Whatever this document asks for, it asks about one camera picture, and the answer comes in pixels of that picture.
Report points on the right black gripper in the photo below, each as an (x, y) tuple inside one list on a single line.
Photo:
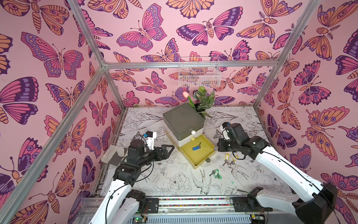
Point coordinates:
[(221, 144)]

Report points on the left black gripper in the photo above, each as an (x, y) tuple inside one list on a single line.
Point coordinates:
[(163, 156)]

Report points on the keys with yellow tag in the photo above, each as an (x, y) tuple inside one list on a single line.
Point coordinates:
[(227, 159)]

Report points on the key with blue tag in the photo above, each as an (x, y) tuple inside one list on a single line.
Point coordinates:
[(197, 147)]

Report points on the yellow bottom drawer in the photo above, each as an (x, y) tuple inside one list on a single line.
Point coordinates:
[(198, 157)]

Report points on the key with green tag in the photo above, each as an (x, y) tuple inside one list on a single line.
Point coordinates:
[(215, 173)]

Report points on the green three-drawer cabinet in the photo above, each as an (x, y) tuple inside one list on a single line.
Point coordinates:
[(183, 123)]

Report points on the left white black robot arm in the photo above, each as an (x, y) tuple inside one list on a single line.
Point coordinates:
[(124, 178)]

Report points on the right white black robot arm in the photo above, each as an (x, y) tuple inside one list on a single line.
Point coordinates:
[(312, 202)]

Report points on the potted green plant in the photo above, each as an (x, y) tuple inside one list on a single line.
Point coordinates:
[(204, 100)]

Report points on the pink tulip flower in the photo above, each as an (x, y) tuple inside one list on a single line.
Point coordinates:
[(187, 96)]

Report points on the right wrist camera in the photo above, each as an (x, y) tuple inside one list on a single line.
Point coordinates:
[(225, 127)]

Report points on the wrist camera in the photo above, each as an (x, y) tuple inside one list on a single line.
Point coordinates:
[(225, 127), (150, 138)]

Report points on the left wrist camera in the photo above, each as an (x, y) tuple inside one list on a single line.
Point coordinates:
[(150, 138)]

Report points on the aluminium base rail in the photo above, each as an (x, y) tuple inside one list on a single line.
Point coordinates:
[(195, 202)]

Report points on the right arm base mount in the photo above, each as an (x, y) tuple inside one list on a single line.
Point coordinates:
[(249, 202)]

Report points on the white wire wall basket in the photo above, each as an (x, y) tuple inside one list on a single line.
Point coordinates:
[(199, 74)]

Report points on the aluminium cage frame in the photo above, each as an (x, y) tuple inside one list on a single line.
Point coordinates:
[(29, 93)]

